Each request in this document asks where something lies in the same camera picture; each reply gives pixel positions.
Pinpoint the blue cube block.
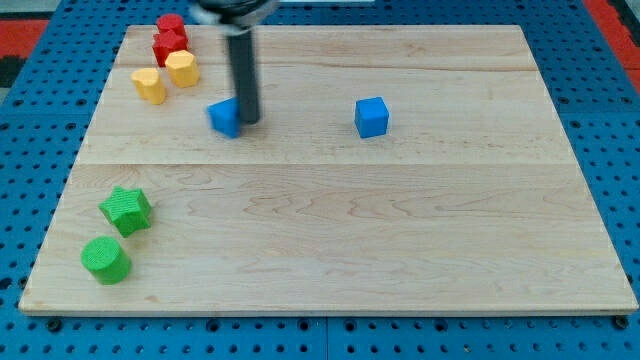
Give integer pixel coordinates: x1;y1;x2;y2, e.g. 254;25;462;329
354;97;389;138

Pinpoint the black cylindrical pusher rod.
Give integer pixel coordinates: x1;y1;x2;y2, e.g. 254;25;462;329
227;30;261;125

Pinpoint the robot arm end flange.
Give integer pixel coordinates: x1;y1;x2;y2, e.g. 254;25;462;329
189;0;280;36

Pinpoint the wooden board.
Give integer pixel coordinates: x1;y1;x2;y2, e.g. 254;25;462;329
19;25;638;317

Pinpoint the yellow hexagon block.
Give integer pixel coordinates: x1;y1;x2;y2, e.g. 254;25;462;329
165;50;200;88

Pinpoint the green star block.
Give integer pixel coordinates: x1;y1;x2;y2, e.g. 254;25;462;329
98;186;152;238

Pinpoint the yellow heart block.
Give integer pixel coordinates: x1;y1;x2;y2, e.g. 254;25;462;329
131;68;166;105

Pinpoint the green cylinder block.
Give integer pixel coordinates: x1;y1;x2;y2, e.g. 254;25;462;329
81;236;131;285

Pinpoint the red star block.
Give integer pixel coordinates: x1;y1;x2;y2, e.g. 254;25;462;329
152;30;188;67

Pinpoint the red cylinder block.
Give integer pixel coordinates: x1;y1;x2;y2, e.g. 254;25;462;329
156;13;186;37

